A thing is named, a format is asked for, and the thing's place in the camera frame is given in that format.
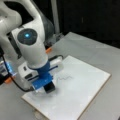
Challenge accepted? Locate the black whiteboard eraser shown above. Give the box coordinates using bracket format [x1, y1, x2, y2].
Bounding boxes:
[44, 82, 55, 93]

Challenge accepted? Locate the white whiteboard panel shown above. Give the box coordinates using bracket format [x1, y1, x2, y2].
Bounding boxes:
[22, 56, 111, 120]

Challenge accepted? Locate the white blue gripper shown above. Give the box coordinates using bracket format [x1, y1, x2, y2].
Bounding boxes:
[18, 55, 63, 92]

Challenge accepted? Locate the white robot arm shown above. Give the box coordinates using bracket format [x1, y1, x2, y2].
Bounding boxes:
[0, 0, 62, 93]

